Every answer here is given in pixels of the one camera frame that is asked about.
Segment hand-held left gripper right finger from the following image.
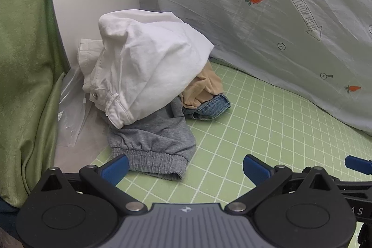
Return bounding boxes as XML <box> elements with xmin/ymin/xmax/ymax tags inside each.
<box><xmin>225</xmin><ymin>154</ymin><xmax>344</xmax><ymax>214</ymax></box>

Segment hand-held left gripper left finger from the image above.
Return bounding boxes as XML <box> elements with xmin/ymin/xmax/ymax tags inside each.
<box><xmin>29</xmin><ymin>154</ymin><xmax>147</xmax><ymax>214</ymax></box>

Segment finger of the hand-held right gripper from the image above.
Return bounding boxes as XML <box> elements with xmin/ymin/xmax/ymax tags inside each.
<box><xmin>345</xmin><ymin>155</ymin><xmax>372</xmax><ymax>176</ymax></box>

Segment white cotton garment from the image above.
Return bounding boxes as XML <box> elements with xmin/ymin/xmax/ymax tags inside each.
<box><xmin>78</xmin><ymin>10</ymin><xmax>215</xmax><ymax>129</ymax></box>

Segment green grid mat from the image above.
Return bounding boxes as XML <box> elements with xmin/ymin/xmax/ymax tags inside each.
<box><xmin>90</xmin><ymin>58</ymin><xmax>372</xmax><ymax>205</ymax></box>

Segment grey sweatpants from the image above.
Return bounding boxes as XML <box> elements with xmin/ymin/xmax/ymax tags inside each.
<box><xmin>107</xmin><ymin>98</ymin><xmax>197</xmax><ymax>181</ymax></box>

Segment clear plastic bag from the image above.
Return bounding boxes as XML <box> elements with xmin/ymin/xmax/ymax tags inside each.
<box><xmin>57</xmin><ymin>66</ymin><xmax>91</xmax><ymax>147</ymax></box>

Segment blue jeans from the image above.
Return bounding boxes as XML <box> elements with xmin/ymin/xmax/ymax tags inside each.
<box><xmin>183</xmin><ymin>93</ymin><xmax>231</xmax><ymax>121</ymax></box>

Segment beige garment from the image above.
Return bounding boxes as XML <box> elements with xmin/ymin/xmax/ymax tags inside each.
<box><xmin>179</xmin><ymin>60</ymin><xmax>225</xmax><ymax>109</ymax></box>

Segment green satin cloth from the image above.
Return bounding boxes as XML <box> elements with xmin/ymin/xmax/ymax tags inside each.
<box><xmin>0</xmin><ymin>0</ymin><xmax>68</xmax><ymax>209</ymax></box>

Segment carrot print bed sheet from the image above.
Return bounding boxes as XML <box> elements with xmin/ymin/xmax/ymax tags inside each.
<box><xmin>134</xmin><ymin>0</ymin><xmax>372</xmax><ymax>136</ymax></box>

